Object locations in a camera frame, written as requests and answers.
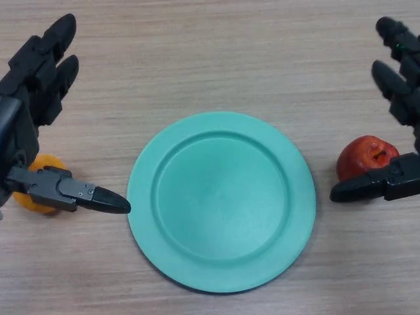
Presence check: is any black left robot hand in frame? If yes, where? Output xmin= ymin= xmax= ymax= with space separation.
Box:
xmin=0 ymin=13 xmax=132 ymax=216

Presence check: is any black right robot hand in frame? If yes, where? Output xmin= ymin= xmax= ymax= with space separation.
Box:
xmin=329 ymin=16 xmax=420 ymax=203

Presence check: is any red apple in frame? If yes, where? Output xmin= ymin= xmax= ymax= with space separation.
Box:
xmin=335 ymin=135 xmax=400 ymax=182

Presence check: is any green round plate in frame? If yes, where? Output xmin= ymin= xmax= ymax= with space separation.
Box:
xmin=127 ymin=112 xmax=317 ymax=294

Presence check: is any orange round fruit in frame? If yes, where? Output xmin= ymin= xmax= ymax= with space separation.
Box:
xmin=12 ymin=153 xmax=72 ymax=217

